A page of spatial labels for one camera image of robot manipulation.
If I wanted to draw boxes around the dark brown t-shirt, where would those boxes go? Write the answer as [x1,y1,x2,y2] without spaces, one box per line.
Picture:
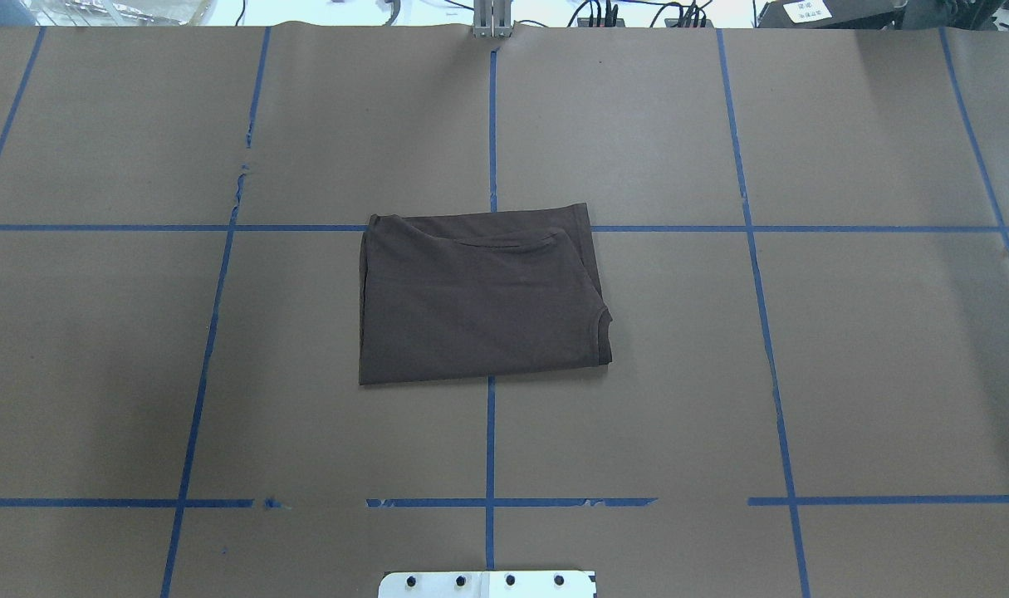
[359,202,613,385]

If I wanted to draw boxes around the white metal camera stand base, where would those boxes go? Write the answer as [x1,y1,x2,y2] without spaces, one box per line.
[376,569,598,597]

